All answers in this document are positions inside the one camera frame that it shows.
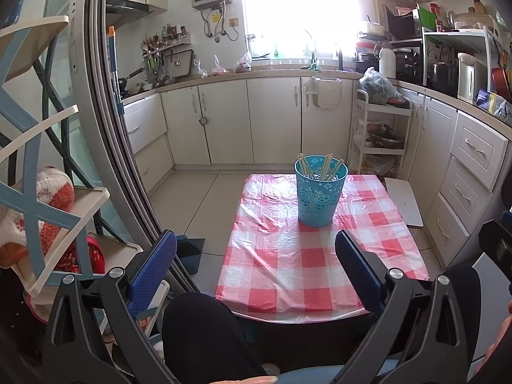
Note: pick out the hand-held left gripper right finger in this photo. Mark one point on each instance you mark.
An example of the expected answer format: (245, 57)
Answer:
(360, 272)

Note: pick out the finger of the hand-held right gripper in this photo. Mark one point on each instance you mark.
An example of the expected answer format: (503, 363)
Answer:
(500, 244)

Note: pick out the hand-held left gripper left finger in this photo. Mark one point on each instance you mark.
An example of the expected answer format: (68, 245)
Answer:
(154, 272)

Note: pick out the blue perforated plastic bucket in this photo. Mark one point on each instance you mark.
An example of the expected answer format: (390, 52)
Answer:
(318, 204)

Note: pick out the bunch of bamboo chopsticks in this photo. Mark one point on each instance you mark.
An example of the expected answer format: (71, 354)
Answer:
(324, 166)

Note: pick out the person's right hand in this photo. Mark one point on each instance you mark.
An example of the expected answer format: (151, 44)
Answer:
(502, 344)

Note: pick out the person's left hand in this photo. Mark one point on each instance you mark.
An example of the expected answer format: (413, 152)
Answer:
(248, 380)

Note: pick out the dark blue dustpan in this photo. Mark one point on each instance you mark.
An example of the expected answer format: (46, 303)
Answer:
(190, 254)

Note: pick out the red white checked tablecloth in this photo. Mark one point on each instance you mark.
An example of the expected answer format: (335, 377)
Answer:
(304, 272)

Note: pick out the red patterned plush slipper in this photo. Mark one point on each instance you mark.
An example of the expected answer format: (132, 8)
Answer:
(96, 256)

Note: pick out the white low table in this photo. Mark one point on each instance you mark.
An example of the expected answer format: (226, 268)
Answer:
(300, 319)

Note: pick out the white cabinet with small drawers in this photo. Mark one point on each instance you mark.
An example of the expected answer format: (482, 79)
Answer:
(464, 176)

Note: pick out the person's left leg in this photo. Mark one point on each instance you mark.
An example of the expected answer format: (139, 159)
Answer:
(200, 340)

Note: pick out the white flat board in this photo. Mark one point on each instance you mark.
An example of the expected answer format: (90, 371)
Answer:
(404, 202)

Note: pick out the blue chair cushion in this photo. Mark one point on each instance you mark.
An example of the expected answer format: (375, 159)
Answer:
(320, 376)

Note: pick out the orange white plush slipper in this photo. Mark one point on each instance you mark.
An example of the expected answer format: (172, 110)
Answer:
(12, 248)
(60, 200)

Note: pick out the white red plush slipper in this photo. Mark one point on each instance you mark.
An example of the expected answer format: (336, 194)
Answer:
(38, 304)

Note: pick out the dark cooking pot with lid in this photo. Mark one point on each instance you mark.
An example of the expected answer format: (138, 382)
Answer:
(384, 138)

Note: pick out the white cabinet with wide drawers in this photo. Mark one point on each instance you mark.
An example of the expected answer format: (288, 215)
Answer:
(146, 128)

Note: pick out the dark blue box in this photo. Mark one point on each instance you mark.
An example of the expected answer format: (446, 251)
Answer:
(484, 100)

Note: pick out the white trolley cart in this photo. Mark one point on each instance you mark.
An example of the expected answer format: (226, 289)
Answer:
(404, 124)

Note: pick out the red pan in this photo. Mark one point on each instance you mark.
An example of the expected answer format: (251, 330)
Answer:
(502, 84)

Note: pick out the white electric water boiler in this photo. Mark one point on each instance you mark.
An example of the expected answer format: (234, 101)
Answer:
(472, 78)

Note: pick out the white lower door cabinets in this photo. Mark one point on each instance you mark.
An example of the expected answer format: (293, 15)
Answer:
(228, 120)

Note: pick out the black stock pot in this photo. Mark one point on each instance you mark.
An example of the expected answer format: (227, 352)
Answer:
(442, 78)

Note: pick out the white hanging waste bin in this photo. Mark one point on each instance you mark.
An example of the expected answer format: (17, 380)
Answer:
(322, 92)

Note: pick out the green filled plastic bag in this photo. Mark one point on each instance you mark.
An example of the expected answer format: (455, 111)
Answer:
(378, 86)

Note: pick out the black frying pan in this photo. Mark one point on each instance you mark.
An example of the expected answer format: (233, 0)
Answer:
(128, 82)

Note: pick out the black countertop appliance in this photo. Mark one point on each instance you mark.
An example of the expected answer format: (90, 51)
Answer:
(408, 66)

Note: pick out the clear plastic bag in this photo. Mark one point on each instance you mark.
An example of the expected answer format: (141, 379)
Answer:
(220, 68)
(243, 64)
(201, 70)

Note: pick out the white thermos jug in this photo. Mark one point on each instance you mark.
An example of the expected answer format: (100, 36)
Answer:
(387, 62)

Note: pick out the white countertop shelf rack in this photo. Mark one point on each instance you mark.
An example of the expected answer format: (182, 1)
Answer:
(456, 36)

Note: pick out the kitchen faucet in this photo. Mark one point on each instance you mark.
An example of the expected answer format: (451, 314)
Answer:
(340, 60)

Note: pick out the beige kitchen countertop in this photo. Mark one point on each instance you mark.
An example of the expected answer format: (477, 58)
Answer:
(280, 72)

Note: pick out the green cutting board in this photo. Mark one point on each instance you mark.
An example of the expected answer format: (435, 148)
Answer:
(426, 18)

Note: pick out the black microwave oven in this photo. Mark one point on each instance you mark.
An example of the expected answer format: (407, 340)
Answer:
(404, 24)

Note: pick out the range hood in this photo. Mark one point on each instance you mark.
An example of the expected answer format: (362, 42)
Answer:
(126, 12)

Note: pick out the bright kitchen window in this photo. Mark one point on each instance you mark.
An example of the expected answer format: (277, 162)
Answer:
(308, 12)

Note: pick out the white blue shelf rack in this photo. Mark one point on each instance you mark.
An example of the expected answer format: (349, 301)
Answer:
(40, 28)

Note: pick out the grey sliding door frame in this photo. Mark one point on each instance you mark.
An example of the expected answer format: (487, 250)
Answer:
(136, 192)

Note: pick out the wall rack with kitchen utensils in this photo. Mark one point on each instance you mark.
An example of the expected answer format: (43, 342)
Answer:
(164, 52)

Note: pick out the wall socket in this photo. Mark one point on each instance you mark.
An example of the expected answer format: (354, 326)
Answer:
(234, 21)

